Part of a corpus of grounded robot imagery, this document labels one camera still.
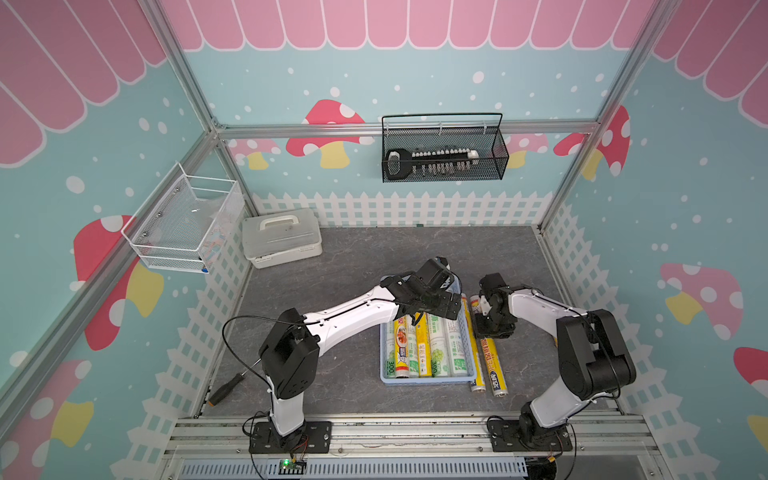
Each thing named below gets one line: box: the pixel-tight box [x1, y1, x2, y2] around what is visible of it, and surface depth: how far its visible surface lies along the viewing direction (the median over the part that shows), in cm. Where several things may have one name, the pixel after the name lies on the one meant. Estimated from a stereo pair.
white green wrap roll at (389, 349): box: [384, 320, 396, 378], surface depth 86 cm
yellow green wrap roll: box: [394, 315, 410, 378], surface depth 82 cm
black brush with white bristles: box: [386, 148, 480, 180], surface depth 91 cm
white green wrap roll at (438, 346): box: [428, 313, 450, 377], surface depth 86 cm
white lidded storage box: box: [242, 208, 323, 269], surface depth 106 cm
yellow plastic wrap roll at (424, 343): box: [416, 312, 433, 378], surface depth 87 cm
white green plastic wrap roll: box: [446, 318, 468, 376], surface depth 86 cm
